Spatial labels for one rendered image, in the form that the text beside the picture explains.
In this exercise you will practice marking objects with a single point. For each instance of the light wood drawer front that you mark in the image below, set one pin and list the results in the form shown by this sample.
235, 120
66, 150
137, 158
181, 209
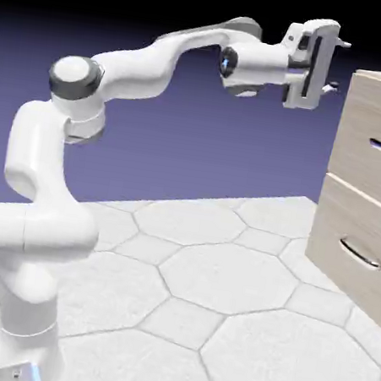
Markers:
378, 118
351, 233

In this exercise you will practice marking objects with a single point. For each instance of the light wood cabinet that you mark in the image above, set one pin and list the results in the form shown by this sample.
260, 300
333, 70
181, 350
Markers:
363, 201

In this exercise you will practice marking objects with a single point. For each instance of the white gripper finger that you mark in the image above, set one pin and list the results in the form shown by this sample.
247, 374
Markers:
344, 44
331, 87

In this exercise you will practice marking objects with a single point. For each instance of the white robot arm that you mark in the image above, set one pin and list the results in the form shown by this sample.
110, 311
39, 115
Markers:
70, 98

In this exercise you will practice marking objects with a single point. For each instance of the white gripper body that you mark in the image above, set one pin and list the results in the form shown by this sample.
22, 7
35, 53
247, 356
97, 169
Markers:
322, 65

